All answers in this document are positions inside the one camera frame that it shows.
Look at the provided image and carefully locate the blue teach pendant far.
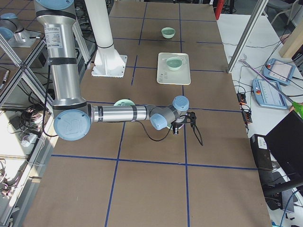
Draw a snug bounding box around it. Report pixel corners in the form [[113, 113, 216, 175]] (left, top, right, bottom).
[[263, 58, 295, 86]]

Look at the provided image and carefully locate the white camera stand base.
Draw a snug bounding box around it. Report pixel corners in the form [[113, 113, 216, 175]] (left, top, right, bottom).
[[85, 0, 127, 78]]

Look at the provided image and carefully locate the aluminium frame post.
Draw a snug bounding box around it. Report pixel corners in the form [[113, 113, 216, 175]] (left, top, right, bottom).
[[227, 0, 268, 73]]

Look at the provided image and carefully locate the metal reacher grabber stick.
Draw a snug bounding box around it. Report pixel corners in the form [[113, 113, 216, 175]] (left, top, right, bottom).
[[239, 59, 303, 118]]

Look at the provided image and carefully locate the black desktop box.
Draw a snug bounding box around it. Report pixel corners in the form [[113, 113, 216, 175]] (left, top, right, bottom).
[[250, 134, 273, 171]]

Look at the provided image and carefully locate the blue teach pendant near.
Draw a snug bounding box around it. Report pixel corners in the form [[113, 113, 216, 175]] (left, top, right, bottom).
[[252, 79, 288, 110]]

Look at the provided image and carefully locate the green bowl with ice cubes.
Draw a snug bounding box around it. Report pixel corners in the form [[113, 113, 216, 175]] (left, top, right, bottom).
[[114, 99, 135, 106]]

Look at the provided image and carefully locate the black computer monitor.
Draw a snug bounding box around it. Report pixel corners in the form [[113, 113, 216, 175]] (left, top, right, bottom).
[[265, 110, 303, 198]]

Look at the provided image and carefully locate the cream bear serving tray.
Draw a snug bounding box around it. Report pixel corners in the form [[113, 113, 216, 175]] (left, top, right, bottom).
[[156, 52, 191, 85]]

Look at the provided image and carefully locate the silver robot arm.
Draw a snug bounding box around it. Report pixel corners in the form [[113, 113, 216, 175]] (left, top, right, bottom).
[[34, 0, 190, 141]]

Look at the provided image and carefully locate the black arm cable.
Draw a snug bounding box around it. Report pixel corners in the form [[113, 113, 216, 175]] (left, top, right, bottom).
[[139, 120, 173, 142]]

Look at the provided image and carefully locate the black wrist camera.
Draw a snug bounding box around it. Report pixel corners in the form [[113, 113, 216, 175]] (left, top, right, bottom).
[[185, 112, 196, 129]]

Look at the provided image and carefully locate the blue teach pendant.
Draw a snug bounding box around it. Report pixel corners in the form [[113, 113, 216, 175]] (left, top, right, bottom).
[[263, 58, 295, 86], [252, 79, 288, 110]]

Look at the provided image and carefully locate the green bowl left side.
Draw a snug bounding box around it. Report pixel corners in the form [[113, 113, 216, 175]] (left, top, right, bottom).
[[161, 27, 176, 39]]

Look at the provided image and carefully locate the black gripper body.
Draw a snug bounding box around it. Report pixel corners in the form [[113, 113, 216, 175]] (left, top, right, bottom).
[[171, 122, 184, 131]]

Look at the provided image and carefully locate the green bowl on tray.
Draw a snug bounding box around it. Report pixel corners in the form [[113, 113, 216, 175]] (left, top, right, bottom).
[[166, 57, 183, 71]]

